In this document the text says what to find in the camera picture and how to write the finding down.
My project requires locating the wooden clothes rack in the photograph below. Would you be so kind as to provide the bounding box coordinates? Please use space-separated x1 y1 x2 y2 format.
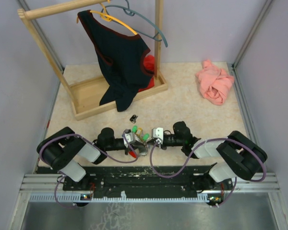
17 0 168 121

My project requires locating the green key tag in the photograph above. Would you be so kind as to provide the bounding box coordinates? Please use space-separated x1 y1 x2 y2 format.
143 133 149 141
132 126 138 133

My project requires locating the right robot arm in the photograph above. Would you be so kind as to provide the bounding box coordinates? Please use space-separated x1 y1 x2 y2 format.
148 121 267 190

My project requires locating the pink cloth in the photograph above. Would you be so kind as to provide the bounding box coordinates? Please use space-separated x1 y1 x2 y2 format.
195 60 234 105

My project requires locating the yellow key tag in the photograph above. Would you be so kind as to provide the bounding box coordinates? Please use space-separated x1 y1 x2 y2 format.
136 128 143 135

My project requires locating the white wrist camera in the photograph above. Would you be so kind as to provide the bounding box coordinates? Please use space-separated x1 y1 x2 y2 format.
152 127 164 144
122 129 135 147

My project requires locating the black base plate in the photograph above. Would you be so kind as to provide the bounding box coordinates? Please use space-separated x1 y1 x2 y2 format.
36 164 233 199

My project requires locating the yellow hanger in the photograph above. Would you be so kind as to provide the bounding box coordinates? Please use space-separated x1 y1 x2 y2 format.
90 3 138 35

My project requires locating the red cloth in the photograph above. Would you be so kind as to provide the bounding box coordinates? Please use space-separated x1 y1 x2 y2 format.
138 55 155 92

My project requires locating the dark navy tank top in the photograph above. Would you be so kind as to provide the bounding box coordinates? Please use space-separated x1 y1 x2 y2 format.
77 10 154 112

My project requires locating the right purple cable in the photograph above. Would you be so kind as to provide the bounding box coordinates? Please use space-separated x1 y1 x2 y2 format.
149 138 266 208

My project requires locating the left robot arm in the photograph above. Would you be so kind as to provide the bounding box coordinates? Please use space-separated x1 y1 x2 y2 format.
36 127 136 190

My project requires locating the grey-blue hanger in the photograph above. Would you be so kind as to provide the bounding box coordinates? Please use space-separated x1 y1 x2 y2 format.
101 0 168 47

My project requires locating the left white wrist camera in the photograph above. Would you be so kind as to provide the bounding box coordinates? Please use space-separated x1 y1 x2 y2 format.
122 129 135 147

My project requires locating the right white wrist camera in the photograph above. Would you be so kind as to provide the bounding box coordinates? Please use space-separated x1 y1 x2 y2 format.
152 127 164 144

